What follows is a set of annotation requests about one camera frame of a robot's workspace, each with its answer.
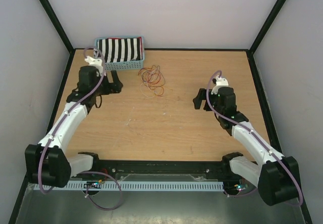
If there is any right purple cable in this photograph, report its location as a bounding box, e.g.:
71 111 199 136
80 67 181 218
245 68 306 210
206 70 303 207

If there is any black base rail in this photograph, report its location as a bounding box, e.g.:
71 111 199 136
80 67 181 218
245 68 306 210
90 159 242 182

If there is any light blue slotted cable duct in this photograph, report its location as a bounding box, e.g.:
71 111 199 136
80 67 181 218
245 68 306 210
33 181 225 192

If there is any purple cable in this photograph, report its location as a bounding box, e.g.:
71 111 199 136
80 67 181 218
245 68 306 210
39 46 124 211
206 70 303 207

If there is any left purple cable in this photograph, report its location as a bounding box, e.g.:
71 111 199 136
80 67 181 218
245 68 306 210
39 46 124 211

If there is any black enclosure frame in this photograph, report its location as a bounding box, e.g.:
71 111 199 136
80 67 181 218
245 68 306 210
7 0 313 224

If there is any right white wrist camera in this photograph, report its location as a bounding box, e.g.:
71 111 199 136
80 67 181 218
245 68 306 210
211 76 229 95

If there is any black white striped cloth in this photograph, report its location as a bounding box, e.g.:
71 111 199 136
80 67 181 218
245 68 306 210
94 37 144 63

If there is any yellow wire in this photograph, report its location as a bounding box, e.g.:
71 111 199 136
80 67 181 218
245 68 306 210
141 69 165 96

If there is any light blue plastic basket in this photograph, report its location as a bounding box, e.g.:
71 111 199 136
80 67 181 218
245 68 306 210
94 36 145 71

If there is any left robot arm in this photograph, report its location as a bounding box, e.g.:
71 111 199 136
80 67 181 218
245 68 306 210
25 66 123 188

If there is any white wire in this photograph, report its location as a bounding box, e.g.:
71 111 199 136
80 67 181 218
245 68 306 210
139 70 165 98

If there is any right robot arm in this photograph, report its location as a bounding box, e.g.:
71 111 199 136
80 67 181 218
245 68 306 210
193 86 304 206

